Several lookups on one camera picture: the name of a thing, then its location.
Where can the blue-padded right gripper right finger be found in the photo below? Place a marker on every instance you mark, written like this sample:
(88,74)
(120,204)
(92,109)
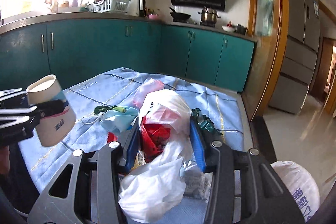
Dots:
(202,149)

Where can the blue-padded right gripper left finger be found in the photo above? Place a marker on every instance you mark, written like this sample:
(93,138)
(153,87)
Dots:
(129,141)

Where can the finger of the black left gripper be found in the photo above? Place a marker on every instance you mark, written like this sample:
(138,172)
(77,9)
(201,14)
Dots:
(51,108)

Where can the white paper cup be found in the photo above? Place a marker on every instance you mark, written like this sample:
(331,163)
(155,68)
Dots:
(57,118)

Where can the red plastic bag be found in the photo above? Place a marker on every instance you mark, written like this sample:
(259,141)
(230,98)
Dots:
(153,138)

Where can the light blue face mask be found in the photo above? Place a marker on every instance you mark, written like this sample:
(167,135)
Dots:
(113,121)

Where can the white plastic bag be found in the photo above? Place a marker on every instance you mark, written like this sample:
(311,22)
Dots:
(154,188)

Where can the clear printed plastic wrapper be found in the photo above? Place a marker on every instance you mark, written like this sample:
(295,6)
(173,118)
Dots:
(198,184)

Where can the teal lower kitchen cabinets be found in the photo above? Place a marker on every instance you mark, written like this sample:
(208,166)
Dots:
(78,49)

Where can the white woven trash sack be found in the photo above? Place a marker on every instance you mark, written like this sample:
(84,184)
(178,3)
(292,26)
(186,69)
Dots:
(301,185)

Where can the dark green foil wrapper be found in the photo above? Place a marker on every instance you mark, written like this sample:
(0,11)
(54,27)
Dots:
(203,121)

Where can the light blue tablecloth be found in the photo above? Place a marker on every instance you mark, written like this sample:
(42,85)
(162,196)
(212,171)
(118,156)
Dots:
(118,87)

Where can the green small wrapper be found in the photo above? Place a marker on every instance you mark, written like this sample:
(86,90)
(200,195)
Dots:
(105,108)

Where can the pink plastic bag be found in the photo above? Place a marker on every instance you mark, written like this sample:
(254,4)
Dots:
(150,85)

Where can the white bowl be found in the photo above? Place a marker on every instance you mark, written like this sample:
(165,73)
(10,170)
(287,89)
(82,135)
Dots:
(228,29)

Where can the small dark pot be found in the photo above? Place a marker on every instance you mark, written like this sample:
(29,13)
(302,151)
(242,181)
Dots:
(239,29)

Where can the black frying pan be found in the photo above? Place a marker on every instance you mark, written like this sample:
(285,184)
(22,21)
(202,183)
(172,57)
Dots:
(178,16)

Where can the steel stock pot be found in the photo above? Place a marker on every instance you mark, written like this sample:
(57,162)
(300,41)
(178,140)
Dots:
(209,17)

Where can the pink small bowl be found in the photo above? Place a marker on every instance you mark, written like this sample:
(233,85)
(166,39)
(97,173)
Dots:
(154,17)

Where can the white dish rack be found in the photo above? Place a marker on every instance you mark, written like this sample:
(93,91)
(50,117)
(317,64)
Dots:
(119,6)

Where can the white electric kettle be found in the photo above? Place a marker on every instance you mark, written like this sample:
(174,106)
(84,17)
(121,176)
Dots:
(134,7)

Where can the wooden glass sliding door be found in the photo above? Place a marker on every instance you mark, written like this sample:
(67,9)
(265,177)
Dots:
(268,24)

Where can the silver refrigerator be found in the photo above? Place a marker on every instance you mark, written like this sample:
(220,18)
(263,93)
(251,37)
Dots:
(300,57)

